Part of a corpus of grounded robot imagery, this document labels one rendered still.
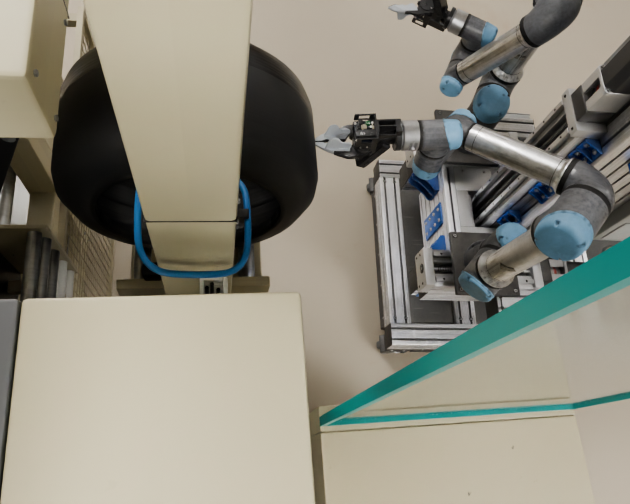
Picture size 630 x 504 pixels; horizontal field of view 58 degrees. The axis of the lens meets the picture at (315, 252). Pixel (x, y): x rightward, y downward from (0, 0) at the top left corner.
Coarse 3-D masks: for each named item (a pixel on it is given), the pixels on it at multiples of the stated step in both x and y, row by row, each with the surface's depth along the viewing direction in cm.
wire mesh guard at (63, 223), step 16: (80, 16) 170; (80, 32) 168; (80, 48) 166; (64, 208) 148; (64, 224) 146; (64, 240) 145; (80, 240) 167; (96, 240) 190; (112, 240) 217; (112, 256) 215; (80, 272) 167; (96, 272) 189; (112, 272) 213
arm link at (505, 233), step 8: (504, 224) 174; (512, 224) 174; (496, 232) 174; (504, 232) 172; (512, 232) 173; (520, 232) 173; (488, 240) 176; (496, 240) 173; (504, 240) 170; (480, 248) 177; (496, 248) 171
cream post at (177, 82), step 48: (96, 0) 43; (144, 0) 44; (192, 0) 44; (240, 0) 44; (96, 48) 49; (144, 48) 48; (192, 48) 49; (240, 48) 49; (144, 96) 54; (192, 96) 55; (240, 96) 56; (144, 144) 62; (192, 144) 63; (240, 144) 64; (144, 192) 72; (192, 192) 73; (192, 240) 88; (192, 288) 111
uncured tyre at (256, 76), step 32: (96, 64) 114; (256, 64) 118; (64, 96) 119; (96, 96) 111; (256, 96) 115; (288, 96) 123; (64, 128) 115; (96, 128) 109; (256, 128) 112; (288, 128) 119; (64, 160) 114; (96, 160) 111; (256, 160) 114; (288, 160) 119; (64, 192) 122; (96, 192) 119; (128, 192) 155; (256, 192) 161; (288, 192) 127; (96, 224) 134; (128, 224) 152; (256, 224) 158; (288, 224) 143
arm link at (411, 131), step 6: (402, 120) 141; (408, 120) 141; (414, 120) 141; (402, 126) 140; (408, 126) 139; (414, 126) 139; (402, 132) 139; (408, 132) 139; (414, 132) 139; (402, 138) 139; (408, 138) 139; (414, 138) 139; (402, 144) 140; (408, 144) 140; (414, 144) 140; (402, 150) 142; (408, 150) 142; (414, 150) 141
